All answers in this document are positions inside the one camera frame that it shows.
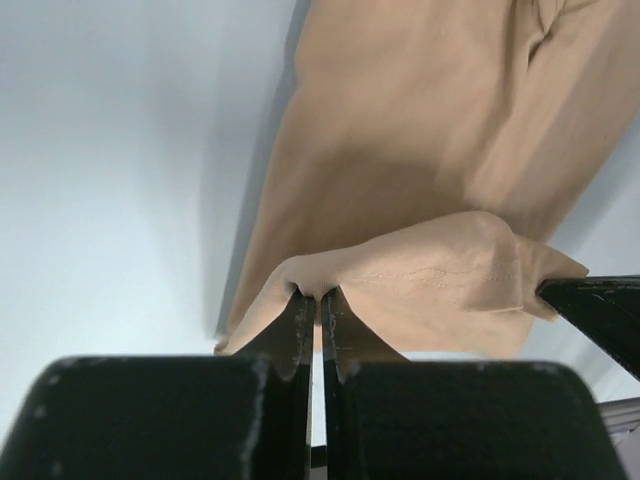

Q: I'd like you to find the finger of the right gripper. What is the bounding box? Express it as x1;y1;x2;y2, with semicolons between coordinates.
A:
536;275;639;388

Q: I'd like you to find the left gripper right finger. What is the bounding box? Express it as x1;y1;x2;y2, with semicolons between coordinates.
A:
321;292;626;479

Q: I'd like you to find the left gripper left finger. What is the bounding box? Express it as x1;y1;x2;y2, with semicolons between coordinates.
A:
1;293;315;479

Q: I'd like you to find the beige t-shirt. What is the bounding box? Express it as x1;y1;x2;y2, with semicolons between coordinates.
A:
217;1;639;358

